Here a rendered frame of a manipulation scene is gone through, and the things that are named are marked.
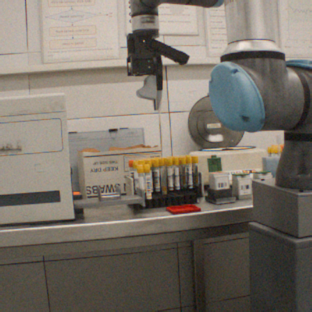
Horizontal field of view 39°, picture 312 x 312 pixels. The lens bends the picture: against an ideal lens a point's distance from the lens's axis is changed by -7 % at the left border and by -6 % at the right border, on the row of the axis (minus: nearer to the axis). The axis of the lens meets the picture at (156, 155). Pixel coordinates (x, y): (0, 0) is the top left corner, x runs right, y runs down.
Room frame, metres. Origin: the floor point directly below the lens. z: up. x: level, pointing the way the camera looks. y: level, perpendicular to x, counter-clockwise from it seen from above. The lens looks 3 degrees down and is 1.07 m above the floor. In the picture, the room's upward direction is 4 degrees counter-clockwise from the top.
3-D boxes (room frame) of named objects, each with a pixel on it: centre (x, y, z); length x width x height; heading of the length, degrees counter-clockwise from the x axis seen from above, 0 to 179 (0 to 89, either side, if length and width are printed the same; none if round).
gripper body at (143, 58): (1.23, 0.01, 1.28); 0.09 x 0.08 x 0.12; 103
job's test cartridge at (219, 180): (1.21, -0.16, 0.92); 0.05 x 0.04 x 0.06; 13
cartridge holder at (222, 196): (1.21, -0.16, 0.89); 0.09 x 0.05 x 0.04; 13
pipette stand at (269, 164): (1.32, -0.36, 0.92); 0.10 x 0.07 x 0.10; 95
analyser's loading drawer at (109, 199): (1.11, 0.14, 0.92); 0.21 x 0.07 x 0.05; 103
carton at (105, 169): (1.52, 0.13, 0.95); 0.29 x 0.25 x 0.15; 13
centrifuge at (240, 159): (1.54, -0.24, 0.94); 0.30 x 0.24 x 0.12; 4
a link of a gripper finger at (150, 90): (1.21, 0.01, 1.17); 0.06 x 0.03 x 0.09; 103
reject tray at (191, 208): (1.12, -0.05, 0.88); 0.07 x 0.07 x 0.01; 13
